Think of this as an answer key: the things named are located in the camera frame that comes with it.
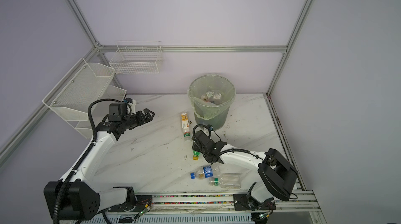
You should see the green soda bottle yellow cap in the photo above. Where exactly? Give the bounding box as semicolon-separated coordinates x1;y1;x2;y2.
193;150;200;161

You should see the clear bottle sunflower label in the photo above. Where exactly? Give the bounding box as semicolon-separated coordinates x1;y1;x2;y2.
181;112;191;141

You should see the small bottle green white label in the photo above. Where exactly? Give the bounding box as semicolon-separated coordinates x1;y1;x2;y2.
201;90;222;103

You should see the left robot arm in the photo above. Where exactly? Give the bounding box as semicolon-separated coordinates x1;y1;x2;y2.
43;98;155;224

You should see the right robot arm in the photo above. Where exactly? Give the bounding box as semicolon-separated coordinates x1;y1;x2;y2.
191;131;298;210

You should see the green plastic bin liner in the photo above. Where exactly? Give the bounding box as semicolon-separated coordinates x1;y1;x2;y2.
186;74;236;121

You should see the grey mesh waste bin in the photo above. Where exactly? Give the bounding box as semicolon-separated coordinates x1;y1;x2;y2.
187;74;236;132

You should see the bottle blue label blue cap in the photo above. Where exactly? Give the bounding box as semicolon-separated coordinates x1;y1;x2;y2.
190;164;221;180

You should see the clear bottle green cap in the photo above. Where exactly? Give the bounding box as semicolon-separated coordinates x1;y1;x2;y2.
209;173;241;189

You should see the white mesh two-tier shelf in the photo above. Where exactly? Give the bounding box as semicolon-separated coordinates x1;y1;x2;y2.
42;59;126;139

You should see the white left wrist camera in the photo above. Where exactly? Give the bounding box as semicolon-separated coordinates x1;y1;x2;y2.
123;97;136;114

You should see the white wire wall basket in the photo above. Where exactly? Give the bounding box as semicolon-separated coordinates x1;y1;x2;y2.
110;41;164;75

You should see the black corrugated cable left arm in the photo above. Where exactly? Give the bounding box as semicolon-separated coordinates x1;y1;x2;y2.
52;98;126;224

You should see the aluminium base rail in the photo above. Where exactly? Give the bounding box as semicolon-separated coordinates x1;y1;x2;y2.
86;191;327;224

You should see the aluminium frame profile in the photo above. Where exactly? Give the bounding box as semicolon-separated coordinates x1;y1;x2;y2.
1;0;315;168

